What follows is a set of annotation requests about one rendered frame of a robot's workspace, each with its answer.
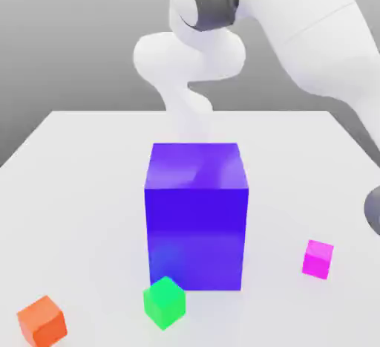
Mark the small green cube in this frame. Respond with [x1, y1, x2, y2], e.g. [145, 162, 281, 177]
[142, 276, 187, 331]

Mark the small magenta cube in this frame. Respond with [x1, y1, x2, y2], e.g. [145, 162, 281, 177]
[301, 239, 335, 280]

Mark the small orange cube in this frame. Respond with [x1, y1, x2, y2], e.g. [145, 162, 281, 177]
[16, 294, 68, 347]

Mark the large purple box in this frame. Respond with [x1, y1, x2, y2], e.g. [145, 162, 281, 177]
[144, 142, 249, 292]

